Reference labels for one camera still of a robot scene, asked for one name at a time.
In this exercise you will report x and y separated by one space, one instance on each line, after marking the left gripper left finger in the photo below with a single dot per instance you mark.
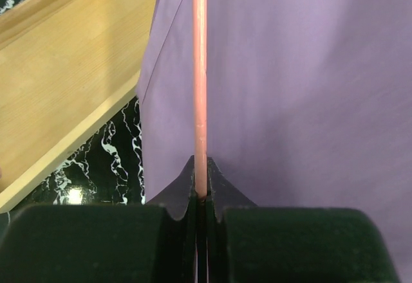
154 242

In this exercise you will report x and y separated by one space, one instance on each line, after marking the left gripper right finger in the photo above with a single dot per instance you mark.
248 243

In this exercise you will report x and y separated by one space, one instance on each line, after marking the purple trousers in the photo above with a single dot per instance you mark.
308 105

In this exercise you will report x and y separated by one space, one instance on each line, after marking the pink hanger of purple trousers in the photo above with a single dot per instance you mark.
199 11

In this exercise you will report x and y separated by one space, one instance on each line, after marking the black marble pattern mat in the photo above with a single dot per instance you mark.
105 169

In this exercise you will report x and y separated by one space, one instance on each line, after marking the wooden clothes rack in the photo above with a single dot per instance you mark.
67 66

